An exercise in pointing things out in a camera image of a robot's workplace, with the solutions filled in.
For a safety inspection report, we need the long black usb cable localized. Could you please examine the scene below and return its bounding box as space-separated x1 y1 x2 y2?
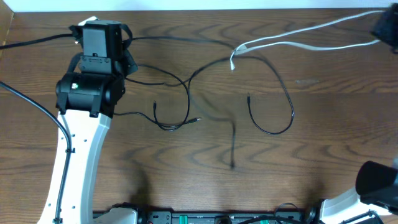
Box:
124 35 295 170

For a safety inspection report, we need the white usb cable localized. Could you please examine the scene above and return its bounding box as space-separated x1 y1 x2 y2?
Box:
229 9 386 71

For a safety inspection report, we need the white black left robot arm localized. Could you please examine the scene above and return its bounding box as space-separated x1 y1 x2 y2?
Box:
39 17 139 223

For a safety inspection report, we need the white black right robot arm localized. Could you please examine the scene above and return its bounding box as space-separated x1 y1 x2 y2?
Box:
301 159 397 223

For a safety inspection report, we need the cardboard box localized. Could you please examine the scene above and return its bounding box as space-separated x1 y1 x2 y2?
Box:
0 0 14 47

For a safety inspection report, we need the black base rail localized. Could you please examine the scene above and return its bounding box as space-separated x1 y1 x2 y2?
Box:
127 211 305 224

